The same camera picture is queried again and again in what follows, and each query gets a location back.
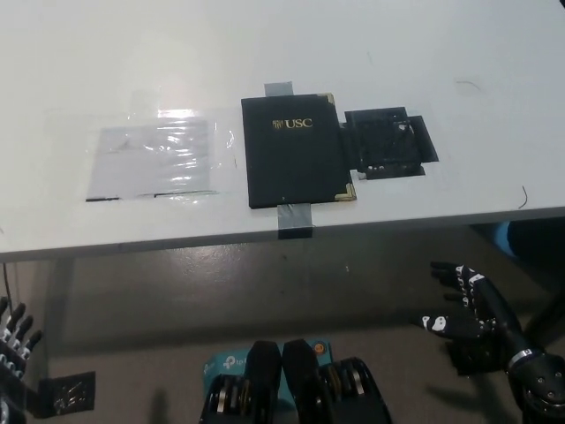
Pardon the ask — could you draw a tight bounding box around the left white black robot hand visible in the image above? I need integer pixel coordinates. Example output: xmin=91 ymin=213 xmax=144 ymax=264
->
xmin=0 ymin=296 xmax=43 ymax=388

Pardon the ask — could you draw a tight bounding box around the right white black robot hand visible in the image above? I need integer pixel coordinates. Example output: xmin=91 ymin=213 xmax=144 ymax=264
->
xmin=418 ymin=260 xmax=547 ymax=368

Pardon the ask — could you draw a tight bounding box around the black diary with gold corners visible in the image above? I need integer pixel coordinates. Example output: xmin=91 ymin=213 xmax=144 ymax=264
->
xmin=240 ymin=91 xmax=358 ymax=211

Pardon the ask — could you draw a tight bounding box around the grey table leg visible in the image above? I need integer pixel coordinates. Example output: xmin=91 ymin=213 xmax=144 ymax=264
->
xmin=30 ymin=258 xmax=77 ymax=381

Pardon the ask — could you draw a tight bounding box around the blue rounded object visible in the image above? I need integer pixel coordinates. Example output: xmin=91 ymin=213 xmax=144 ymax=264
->
xmin=493 ymin=223 xmax=516 ymax=257

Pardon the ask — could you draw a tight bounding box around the large black tape patch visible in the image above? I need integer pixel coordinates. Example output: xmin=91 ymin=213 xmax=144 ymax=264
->
xmin=338 ymin=105 xmax=440 ymax=180

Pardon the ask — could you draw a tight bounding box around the teal TP-Link box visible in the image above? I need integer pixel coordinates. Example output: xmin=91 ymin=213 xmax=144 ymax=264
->
xmin=202 ymin=338 xmax=332 ymax=403

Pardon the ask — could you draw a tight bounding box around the clear plastic sheet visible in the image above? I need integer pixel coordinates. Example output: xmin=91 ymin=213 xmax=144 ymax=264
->
xmin=43 ymin=104 xmax=242 ymax=204

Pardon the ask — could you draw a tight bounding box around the thin black cable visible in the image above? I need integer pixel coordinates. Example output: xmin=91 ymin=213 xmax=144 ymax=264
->
xmin=1 ymin=263 xmax=15 ymax=313

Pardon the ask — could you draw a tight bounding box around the grey duct tape strip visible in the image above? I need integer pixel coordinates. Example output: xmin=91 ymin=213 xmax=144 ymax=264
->
xmin=263 ymin=82 xmax=316 ymax=240

